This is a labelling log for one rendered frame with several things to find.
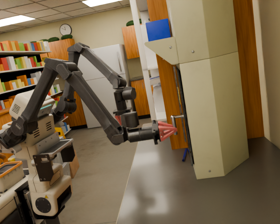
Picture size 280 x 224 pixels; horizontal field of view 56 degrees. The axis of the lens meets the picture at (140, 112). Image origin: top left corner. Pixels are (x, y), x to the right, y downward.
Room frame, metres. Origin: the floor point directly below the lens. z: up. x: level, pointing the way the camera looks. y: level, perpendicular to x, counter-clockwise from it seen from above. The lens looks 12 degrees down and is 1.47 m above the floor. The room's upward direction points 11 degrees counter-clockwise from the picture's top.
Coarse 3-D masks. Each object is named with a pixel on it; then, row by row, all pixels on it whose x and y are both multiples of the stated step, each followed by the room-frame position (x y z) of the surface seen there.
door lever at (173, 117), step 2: (182, 114) 1.02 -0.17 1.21; (170, 116) 1.03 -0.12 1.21; (172, 116) 1.03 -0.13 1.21; (174, 116) 1.03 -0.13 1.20; (176, 116) 1.03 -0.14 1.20; (178, 116) 1.03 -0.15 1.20; (180, 116) 1.03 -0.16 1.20; (182, 116) 1.02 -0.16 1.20; (172, 118) 1.03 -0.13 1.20; (174, 118) 1.03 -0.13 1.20; (172, 120) 1.03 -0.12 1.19; (174, 120) 1.03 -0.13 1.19; (172, 122) 1.03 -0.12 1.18; (174, 122) 1.03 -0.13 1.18; (172, 124) 1.04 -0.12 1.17; (174, 124) 1.03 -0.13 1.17; (172, 126) 1.04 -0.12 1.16; (174, 126) 1.04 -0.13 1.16; (176, 132) 1.04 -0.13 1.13; (174, 134) 1.05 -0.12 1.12; (176, 134) 1.05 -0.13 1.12
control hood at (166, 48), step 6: (150, 42) 0.99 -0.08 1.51; (156, 42) 0.98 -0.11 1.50; (162, 42) 0.98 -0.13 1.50; (168, 42) 0.98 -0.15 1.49; (174, 42) 0.98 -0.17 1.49; (150, 48) 0.99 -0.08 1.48; (156, 48) 0.99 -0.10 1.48; (162, 48) 0.98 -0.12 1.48; (168, 48) 0.98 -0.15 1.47; (174, 48) 0.98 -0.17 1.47; (162, 54) 0.98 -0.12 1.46; (168, 54) 0.98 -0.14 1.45; (174, 54) 0.98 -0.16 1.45; (168, 60) 0.98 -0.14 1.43; (174, 60) 0.98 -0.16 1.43
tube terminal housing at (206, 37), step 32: (192, 0) 0.97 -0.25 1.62; (224, 0) 1.05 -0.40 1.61; (192, 32) 0.97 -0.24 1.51; (224, 32) 1.03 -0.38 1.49; (192, 64) 0.97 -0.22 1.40; (224, 64) 1.02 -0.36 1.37; (192, 96) 0.97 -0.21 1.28; (224, 96) 1.00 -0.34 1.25; (192, 128) 0.97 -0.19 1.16; (224, 128) 0.99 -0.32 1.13; (224, 160) 0.97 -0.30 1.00
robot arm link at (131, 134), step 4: (128, 128) 1.06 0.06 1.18; (136, 128) 1.06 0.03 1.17; (128, 132) 1.05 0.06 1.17; (132, 132) 1.05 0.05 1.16; (136, 132) 1.04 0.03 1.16; (128, 136) 1.04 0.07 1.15; (132, 136) 1.04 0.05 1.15; (136, 136) 1.04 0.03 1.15; (128, 140) 1.05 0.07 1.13; (132, 140) 1.05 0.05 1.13; (136, 140) 1.05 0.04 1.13; (140, 140) 1.05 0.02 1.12
